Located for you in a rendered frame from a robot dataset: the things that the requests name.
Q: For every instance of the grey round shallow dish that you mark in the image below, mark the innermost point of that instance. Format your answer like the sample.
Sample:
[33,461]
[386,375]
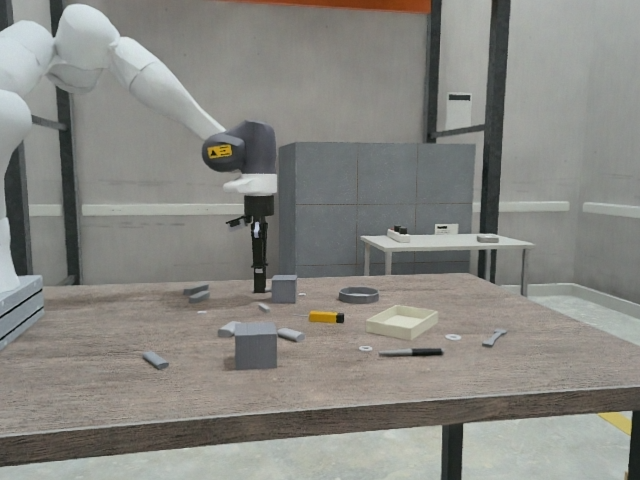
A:
[351,295]

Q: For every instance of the cream open shallow tray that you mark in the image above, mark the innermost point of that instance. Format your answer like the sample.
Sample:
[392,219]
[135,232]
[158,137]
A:
[405,317]

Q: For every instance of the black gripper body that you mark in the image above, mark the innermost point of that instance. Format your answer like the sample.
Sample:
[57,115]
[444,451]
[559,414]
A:
[259,207]

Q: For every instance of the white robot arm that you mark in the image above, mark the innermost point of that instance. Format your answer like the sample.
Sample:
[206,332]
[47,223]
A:
[27,53]

